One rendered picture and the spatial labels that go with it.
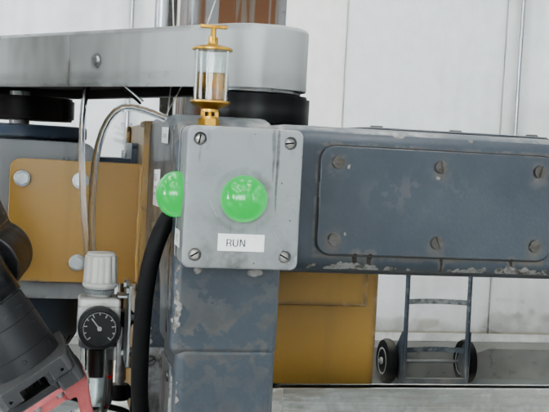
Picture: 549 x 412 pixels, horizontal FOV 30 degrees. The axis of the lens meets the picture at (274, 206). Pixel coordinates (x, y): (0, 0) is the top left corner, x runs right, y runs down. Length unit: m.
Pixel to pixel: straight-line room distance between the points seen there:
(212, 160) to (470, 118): 5.71
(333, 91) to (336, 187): 5.36
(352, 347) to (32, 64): 0.42
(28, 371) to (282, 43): 0.33
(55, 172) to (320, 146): 0.42
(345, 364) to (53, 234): 0.32
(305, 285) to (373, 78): 5.20
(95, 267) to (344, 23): 5.27
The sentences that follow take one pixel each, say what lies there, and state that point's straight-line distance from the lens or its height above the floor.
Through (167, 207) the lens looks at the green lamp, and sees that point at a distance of 0.66.
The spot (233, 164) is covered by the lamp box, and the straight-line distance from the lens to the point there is 0.65.
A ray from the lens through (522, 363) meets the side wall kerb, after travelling 6.58.
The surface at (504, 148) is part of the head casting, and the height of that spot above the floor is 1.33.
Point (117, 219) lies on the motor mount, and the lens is 1.07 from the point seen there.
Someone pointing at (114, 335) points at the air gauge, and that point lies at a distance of 0.90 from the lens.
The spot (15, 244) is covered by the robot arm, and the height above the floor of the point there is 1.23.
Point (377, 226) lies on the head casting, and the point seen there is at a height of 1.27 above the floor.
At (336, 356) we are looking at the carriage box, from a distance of 1.04.
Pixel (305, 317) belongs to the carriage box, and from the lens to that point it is 1.02.
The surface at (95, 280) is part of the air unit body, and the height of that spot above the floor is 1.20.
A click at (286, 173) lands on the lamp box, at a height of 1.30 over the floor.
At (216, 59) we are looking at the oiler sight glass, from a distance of 0.72.
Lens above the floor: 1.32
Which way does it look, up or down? 3 degrees down
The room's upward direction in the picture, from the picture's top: 3 degrees clockwise
